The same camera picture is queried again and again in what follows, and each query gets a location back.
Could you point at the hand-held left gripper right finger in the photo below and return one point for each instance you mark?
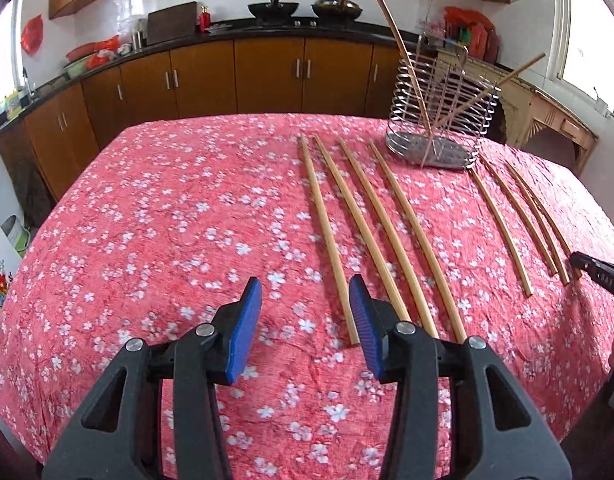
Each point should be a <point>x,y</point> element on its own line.
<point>364,320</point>

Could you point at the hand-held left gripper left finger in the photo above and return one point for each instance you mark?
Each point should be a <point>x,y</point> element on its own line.
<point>247,320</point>

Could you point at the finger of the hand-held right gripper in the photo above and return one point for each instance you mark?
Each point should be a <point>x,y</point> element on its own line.
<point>584,264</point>

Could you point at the wooden chopstick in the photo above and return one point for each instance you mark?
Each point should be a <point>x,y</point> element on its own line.
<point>504,235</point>
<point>522,67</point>
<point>541,225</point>
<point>522,216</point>
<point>412,230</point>
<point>548,214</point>
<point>393,25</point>
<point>382,230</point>
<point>357,225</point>
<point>479,97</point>
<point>327,240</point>

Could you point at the red floral tablecloth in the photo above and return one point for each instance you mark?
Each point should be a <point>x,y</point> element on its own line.
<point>162,235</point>

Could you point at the beige side table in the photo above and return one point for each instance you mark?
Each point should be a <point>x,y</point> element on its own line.
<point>547,105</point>

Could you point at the wooden lower kitchen cabinets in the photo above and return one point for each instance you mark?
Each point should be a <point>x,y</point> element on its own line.
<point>202,80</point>

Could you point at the white bucket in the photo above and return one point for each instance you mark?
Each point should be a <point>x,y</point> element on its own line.
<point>14,235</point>

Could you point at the red plastic bag over bottles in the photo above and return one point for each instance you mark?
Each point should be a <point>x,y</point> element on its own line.
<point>467,16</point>

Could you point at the black kitchen countertop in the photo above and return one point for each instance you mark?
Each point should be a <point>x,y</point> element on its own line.
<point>227,29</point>

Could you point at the small red bottle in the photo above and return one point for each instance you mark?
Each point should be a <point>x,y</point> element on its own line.
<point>204,21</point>

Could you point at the green basin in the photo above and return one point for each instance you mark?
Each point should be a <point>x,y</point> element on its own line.
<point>77,69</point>

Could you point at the red plastic bag near basins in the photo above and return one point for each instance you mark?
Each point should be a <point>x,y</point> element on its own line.
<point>104,50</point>

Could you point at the dark brown cutting board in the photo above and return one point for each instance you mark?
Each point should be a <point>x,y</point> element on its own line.
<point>172,24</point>

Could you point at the black wok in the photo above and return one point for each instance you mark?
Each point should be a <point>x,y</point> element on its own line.
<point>273,9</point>

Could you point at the dark pot with lid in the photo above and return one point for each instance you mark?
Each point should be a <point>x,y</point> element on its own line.
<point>337,9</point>

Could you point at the red basin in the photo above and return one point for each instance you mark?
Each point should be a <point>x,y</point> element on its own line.
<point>79,51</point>

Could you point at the yellow bottle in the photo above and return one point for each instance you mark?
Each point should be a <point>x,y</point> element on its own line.
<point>13,101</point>

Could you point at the large window with white frame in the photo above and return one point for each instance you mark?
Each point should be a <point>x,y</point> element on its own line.
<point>592,35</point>

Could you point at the red bag hanging on wall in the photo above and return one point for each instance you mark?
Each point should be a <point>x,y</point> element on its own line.
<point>32,34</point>

